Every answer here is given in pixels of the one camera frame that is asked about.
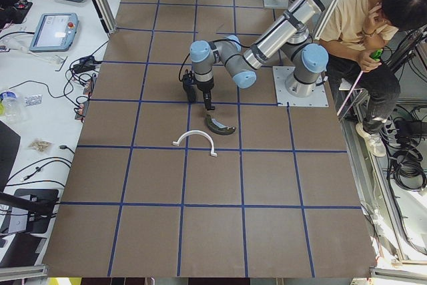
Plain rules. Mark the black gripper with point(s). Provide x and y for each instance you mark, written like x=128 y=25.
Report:
x=205 y=85

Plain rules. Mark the green brake shoe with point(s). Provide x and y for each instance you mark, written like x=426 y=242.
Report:
x=218 y=128

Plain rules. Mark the teach pendant near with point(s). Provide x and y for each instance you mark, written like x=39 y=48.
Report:
x=55 y=32

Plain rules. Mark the small bag of parts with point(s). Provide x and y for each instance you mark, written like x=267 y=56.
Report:
x=40 y=145

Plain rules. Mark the seated person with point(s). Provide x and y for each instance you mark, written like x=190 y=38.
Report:
x=355 y=30

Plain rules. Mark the clear plastic water bottle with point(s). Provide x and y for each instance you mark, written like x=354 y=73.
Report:
x=13 y=107

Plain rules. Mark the white curved plastic bracket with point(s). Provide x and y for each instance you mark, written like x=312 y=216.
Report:
x=200 y=133

